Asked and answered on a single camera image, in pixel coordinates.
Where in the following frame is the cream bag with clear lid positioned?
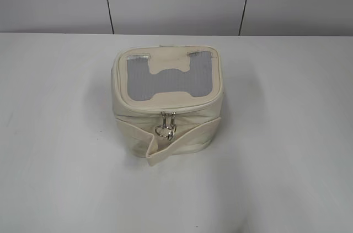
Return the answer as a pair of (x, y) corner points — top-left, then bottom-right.
(111, 46), (224, 166)

